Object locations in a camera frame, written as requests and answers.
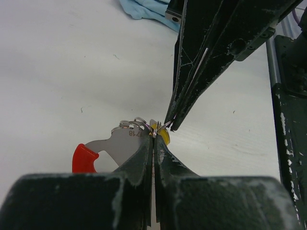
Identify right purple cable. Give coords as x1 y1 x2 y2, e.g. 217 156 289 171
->
292 8 302 23

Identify yellow key tag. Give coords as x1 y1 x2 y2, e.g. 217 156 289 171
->
149 119 170 145

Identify light blue folded cloth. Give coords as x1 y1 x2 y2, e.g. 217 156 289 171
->
119 0 180 33

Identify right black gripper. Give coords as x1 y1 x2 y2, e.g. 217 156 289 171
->
165 0 302 131

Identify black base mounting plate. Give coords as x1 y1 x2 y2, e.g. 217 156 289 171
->
272 35 307 229

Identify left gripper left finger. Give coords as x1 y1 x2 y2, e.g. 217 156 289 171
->
0 138 153 230

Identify aluminium frame rails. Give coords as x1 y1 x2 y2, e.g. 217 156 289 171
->
266 15 293 88

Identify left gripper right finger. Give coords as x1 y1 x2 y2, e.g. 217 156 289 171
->
153 136 302 230

